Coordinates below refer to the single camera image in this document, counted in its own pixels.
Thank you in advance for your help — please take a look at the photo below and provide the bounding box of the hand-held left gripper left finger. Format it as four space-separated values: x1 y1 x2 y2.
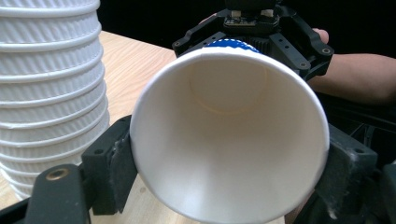
80 115 139 217

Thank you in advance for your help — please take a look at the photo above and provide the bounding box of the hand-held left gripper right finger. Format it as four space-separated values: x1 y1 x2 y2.
312 122 379 224

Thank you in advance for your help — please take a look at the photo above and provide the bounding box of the stack of white paper cups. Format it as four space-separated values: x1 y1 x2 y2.
0 0 111 202

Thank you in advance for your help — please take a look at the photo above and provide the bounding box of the blue banded white paper cup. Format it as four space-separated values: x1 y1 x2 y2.
129 38 331 224

